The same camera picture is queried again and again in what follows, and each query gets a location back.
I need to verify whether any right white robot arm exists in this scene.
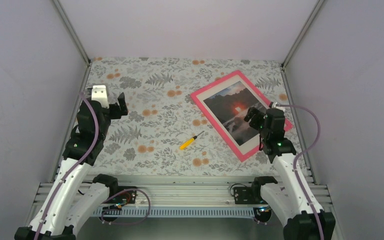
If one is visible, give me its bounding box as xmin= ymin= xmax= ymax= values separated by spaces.
xmin=244 ymin=107 xmax=336 ymax=240

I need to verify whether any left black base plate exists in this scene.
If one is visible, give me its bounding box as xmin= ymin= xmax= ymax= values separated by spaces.
xmin=105 ymin=185 xmax=137 ymax=206

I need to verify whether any pink picture frame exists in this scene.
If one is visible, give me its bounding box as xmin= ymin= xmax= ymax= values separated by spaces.
xmin=190 ymin=69 xmax=294 ymax=163

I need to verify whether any sunset photo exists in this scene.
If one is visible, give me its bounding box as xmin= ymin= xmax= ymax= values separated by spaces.
xmin=204 ymin=81 xmax=267 ymax=146

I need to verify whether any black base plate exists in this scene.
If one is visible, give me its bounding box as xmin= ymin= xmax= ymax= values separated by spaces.
xmin=105 ymin=185 xmax=137 ymax=206
xmin=233 ymin=186 xmax=256 ymax=205

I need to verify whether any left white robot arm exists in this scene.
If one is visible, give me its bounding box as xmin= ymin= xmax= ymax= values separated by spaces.
xmin=14 ymin=91 xmax=128 ymax=240

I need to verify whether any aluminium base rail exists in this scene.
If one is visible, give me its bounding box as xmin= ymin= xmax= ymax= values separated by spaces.
xmin=109 ymin=175 xmax=268 ymax=219

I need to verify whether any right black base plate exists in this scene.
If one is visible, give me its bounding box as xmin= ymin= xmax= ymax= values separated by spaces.
xmin=233 ymin=186 xmax=256 ymax=205

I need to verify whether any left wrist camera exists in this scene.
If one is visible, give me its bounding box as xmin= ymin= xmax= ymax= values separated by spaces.
xmin=91 ymin=85 xmax=110 ymax=109

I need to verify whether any yellow handled screwdriver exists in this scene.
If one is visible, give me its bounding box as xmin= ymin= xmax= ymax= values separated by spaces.
xmin=179 ymin=131 xmax=204 ymax=150

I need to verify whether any floral patterned table mat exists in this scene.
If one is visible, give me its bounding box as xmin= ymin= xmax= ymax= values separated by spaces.
xmin=58 ymin=56 xmax=308 ymax=177

